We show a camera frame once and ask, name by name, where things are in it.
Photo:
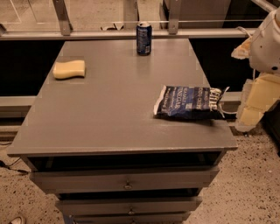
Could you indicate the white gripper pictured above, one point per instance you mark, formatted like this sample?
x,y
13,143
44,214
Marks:
x,y
266,49

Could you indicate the blue chip bag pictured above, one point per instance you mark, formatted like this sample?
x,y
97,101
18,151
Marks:
x,y
190,103

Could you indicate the yellow sponge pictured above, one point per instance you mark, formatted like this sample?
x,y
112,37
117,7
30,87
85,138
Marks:
x,y
70,69

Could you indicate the blue soda can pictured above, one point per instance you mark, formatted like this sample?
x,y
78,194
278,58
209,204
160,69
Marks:
x,y
143,38

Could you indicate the middle grey drawer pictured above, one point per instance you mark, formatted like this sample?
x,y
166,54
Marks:
x,y
129,206

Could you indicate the grey drawer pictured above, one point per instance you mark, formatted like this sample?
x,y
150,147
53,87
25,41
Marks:
x,y
129,206
149,218
124,180

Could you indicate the grey drawer cabinet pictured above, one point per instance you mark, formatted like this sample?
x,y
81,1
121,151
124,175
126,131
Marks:
x,y
105,120

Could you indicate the bottom grey drawer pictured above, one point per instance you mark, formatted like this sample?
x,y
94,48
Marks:
x,y
149,218

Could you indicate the top grey drawer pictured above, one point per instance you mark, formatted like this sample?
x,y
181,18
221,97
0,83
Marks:
x,y
124,180

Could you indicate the white shoe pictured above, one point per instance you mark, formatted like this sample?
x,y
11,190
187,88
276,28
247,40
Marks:
x,y
18,220

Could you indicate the metal railing frame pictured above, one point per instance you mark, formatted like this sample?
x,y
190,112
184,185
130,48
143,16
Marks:
x,y
45,20

